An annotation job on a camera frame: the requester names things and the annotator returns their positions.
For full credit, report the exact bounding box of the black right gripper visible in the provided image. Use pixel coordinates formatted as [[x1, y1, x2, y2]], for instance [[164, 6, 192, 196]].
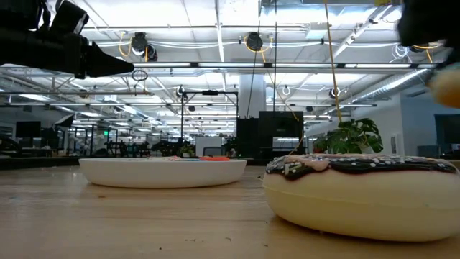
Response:
[[397, 0, 460, 69]]

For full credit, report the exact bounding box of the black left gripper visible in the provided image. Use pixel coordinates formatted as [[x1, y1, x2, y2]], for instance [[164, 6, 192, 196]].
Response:
[[32, 28, 135, 80]]

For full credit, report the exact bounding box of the large chocolate iced donut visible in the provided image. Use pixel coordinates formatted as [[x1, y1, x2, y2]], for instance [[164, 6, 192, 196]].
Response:
[[262, 153, 460, 242]]

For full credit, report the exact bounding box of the black monitor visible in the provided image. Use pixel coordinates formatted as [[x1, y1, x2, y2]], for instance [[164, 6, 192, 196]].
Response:
[[15, 120, 42, 138]]

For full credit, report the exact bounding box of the white round plate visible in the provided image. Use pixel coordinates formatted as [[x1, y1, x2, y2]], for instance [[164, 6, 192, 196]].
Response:
[[78, 156, 248, 189]]

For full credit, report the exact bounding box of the green potted plant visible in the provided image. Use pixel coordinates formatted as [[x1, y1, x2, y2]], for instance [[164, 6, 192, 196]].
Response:
[[311, 117, 385, 155]]

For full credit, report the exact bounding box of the white panel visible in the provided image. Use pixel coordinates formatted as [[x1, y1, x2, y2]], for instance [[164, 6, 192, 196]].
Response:
[[195, 135, 223, 158]]

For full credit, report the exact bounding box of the black cabinet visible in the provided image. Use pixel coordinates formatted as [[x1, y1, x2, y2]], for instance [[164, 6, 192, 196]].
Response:
[[235, 110, 305, 160]]

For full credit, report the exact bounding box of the black ceiling cable reel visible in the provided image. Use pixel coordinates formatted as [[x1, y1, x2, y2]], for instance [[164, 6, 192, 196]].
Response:
[[245, 31, 265, 52], [130, 31, 159, 63]]

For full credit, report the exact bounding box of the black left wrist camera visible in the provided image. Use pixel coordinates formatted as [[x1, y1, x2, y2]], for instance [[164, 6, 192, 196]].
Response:
[[50, 0, 90, 36]]

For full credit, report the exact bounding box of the silver ceiling duct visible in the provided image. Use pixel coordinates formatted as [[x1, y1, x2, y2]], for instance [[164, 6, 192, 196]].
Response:
[[350, 68, 434, 105]]

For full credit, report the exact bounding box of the dark wall window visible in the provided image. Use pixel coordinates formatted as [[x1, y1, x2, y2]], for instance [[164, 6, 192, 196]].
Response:
[[433, 114, 460, 145]]

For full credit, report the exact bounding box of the black station frame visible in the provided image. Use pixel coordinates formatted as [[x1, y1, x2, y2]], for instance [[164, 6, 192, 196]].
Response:
[[180, 90, 239, 159]]

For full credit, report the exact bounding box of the black metal table frame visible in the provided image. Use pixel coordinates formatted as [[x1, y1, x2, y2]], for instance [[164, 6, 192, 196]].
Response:
[[0, 157, 269, 170]]

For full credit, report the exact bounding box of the yellow hanging cable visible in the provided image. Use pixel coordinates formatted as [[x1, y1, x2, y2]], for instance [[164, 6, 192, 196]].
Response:
[[323, 0, 344, 124]]

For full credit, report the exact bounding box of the black hanging cable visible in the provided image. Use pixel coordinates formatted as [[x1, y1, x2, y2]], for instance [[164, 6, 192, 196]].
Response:
[[273, 0, 278, 112]]

